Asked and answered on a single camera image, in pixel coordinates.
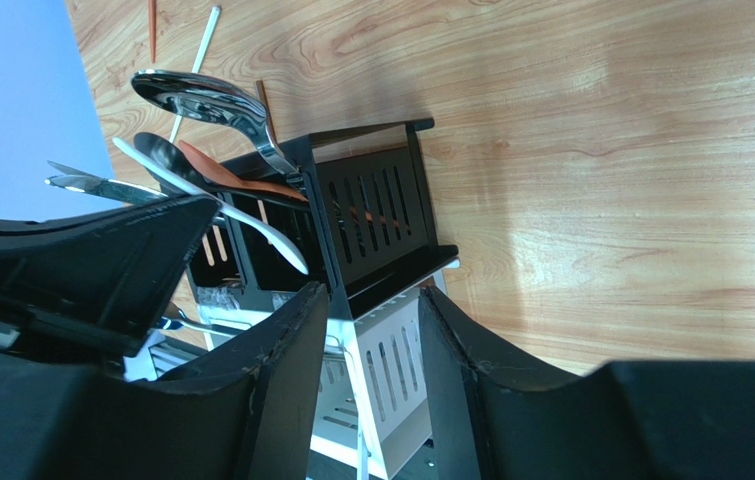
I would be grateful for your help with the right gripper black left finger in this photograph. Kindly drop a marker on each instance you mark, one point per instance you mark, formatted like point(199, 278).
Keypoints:
point(243, 410)

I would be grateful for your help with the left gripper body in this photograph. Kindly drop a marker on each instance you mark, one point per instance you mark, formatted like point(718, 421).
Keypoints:
point(90, 288)

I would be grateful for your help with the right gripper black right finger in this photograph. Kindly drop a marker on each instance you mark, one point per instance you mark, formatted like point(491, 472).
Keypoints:
point(498, 412)

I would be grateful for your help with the white slotted utensil caddy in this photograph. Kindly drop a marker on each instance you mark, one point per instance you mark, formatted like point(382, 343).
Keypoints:
point(372, 412)

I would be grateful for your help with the steel spoon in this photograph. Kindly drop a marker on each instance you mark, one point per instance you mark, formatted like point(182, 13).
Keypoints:
point(210, 100)

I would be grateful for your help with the black utensil caddy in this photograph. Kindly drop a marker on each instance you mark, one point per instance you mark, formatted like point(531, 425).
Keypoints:
point(371, 232)

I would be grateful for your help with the white orange chopstick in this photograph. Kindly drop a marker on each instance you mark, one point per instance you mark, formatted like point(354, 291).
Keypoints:
point(199, 58)

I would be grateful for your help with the black ladle spoon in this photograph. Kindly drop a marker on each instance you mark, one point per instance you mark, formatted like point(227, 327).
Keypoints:
point(167, 155)

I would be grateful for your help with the dark grey chopstick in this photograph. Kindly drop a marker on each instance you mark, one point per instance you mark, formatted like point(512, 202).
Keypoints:
point(262, 96)

